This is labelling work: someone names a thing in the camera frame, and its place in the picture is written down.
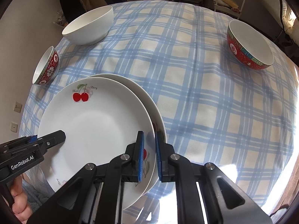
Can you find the black hanging garment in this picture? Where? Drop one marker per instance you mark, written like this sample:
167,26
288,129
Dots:
67,2

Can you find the grey fuzzy cloth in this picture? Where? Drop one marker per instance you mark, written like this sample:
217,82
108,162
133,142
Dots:
39,191

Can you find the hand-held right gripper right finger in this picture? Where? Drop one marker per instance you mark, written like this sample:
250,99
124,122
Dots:
159,156

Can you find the white trolley cart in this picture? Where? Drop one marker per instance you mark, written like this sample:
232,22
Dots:
244,2

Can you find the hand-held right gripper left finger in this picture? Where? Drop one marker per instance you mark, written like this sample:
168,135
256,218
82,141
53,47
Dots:
140,156

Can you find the plain white bowl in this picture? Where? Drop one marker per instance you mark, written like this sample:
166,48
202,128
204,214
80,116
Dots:
88,30

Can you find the white cherry print plate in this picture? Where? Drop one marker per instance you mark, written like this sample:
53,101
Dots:
98,133
153,112

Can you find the person's left hand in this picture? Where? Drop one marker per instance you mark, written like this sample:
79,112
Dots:
19,205

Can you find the blue plaid tablecloth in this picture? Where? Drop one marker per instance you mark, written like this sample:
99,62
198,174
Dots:
198,98

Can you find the red patterned bowl plain inside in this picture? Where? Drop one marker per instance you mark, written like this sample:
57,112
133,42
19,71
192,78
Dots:
250,39

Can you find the white wall outlet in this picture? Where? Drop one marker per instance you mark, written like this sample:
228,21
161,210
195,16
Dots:
14,127
18,107

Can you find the red patterned bowl symbol inside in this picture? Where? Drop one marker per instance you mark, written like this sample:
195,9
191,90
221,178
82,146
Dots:
50,67

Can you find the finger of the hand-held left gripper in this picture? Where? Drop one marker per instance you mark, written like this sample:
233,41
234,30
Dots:
53,137
21,142

